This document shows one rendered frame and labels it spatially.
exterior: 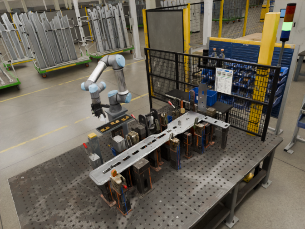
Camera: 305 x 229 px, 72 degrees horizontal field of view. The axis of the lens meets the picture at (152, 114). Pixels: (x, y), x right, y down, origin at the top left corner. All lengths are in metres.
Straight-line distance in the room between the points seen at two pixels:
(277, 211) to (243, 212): 0.37
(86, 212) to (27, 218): 0.49
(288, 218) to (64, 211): 2.29
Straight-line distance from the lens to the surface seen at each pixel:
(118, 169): 1.82
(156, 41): 4.73
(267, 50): 2.36
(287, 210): 3.02
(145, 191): 1.97
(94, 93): 1.84
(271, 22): 2.32
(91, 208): 2.02
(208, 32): 6.33
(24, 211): 2.28
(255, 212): 2.87
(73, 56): 9.10
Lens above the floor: 2.22
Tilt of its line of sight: 29 degrees down
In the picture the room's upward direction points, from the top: 5 degrees counter-clockwise
